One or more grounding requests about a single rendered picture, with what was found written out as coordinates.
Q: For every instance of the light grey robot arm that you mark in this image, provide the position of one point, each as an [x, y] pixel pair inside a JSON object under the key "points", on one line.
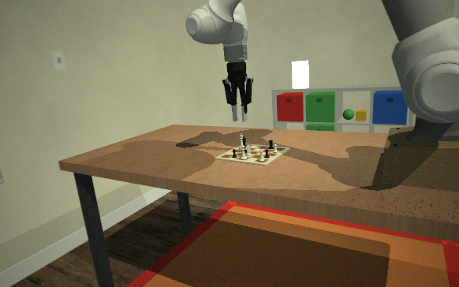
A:
{"points": [[430, 87]]}

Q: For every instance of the chessboard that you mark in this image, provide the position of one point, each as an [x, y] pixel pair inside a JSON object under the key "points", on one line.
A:
{"points": [[254, 158]]}

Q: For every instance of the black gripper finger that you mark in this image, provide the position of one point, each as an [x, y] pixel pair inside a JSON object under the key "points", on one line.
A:
{"points": [[231, 96], [246, 98]]}

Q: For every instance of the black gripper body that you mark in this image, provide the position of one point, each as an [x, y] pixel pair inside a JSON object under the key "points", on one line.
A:
{"points": [[237, 69]]}

